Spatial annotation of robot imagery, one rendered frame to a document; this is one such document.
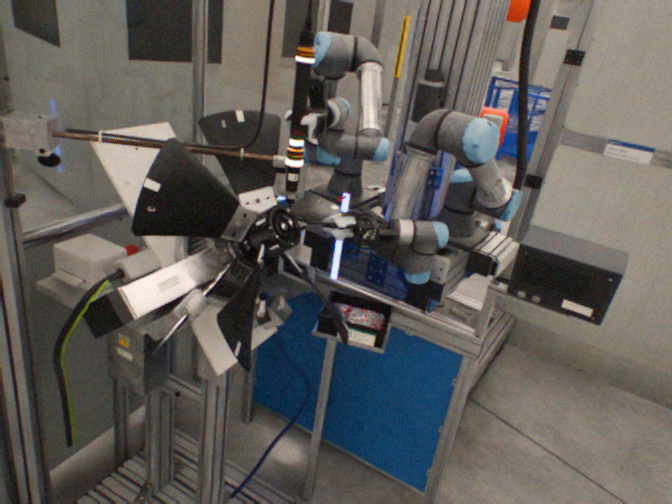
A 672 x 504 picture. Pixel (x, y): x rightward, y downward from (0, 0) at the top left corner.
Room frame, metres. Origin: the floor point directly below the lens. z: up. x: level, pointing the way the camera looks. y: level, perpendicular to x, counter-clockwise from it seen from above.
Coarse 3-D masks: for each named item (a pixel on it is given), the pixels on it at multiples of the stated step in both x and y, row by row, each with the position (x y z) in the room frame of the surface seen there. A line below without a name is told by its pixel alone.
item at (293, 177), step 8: (304, 32) 1.31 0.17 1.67; (312, 32) 1.32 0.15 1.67; (304, 40) 1.31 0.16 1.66; (312, 40) 1.31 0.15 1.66; (288, 168) 1.31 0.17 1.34; (296, 168) 1.31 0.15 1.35; (288, 176) 1.31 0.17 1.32; (296, 176) 1.31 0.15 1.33; (288, 184) 1.31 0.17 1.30; (296, 184) 1.31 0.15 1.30; (288, 200) 1.31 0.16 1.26
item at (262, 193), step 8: (248, 192) 1.29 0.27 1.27; (256, 192) 1.30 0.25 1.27; (264, 192) 1.30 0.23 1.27; (272, 192) 1.30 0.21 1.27; (240, 200) 1.28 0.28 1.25; (248, 200) 1.28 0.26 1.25; (264, 200) 1.29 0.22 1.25; (272, 200) 1.29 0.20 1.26; (256, 208) 1.27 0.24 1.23; (264, 208) 1.27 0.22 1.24
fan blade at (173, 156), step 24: (168, 144) 1.09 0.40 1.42; (168, 168) 1.07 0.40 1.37; (192, 168) 1.11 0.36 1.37; (144, 192) 1.03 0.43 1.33; (168, 192) 1.06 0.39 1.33; (192, 192) 1.10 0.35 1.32; (216, 192) 1.14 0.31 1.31; (144, 216) 1.02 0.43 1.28; (168, 216) 1.05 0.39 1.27; (192, 216) 1.09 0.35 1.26; (216, 216) 1.13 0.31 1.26
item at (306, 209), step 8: (296, 200) 1.50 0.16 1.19; (304, 200) 1.51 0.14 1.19; (312, 200) 1.53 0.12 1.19; (296, 208) 1.44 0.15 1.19; (304, 208) 1.45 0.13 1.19; (312, 208) 1.46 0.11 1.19; (320, 208) 1.48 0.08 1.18; (328, 208) 1.50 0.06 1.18; (336, 208) 1.53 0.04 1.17; (296, 216) 1.36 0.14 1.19; (304, 216) 1.37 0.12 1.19; (312, 216) 1.39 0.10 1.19; (320, 216) 1.41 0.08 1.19; (328, 216) 1.43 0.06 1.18; (328, 224) 1.38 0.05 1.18
